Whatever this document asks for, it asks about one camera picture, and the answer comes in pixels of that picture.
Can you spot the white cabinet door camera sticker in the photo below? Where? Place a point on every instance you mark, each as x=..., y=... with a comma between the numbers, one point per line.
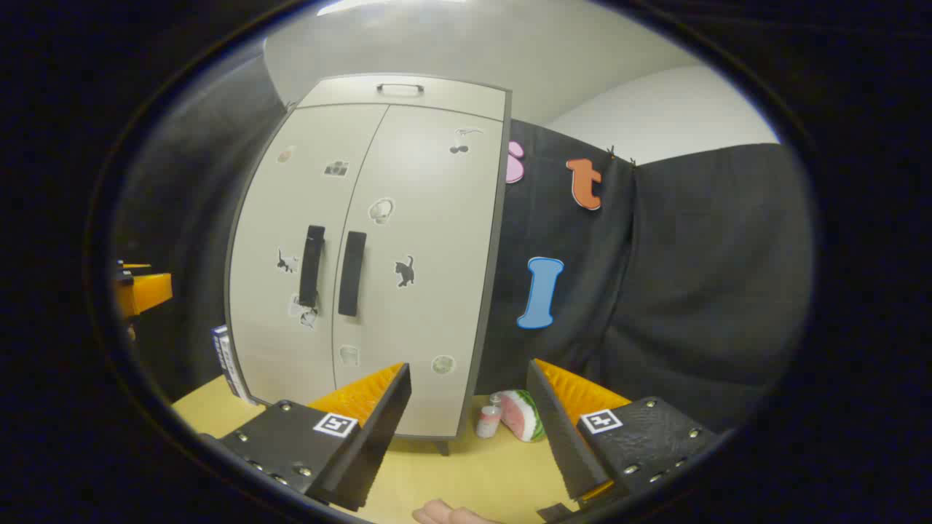
x=269, y=218

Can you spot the white cabinet door black-cat sticker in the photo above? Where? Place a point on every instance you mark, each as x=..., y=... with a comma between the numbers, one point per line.
x=429, y=240

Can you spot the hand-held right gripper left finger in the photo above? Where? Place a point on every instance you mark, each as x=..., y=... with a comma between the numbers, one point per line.
x=378, y=437

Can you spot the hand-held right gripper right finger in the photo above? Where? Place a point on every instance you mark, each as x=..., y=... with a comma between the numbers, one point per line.
x=564, y=437

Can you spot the blue and white book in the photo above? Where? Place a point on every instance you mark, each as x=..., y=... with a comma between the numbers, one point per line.
x=229, y=360

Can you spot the small white bottle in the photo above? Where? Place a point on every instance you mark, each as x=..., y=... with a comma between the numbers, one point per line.
x=488, y=422

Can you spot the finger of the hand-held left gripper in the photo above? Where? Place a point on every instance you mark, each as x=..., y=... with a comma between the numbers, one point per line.
x=149, y=291

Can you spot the toy watermelon slice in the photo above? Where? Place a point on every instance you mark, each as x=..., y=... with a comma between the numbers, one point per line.
x=520, y=418

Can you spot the white double-door shoe cabinet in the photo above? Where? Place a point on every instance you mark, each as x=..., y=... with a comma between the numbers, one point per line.
x=497, y=218

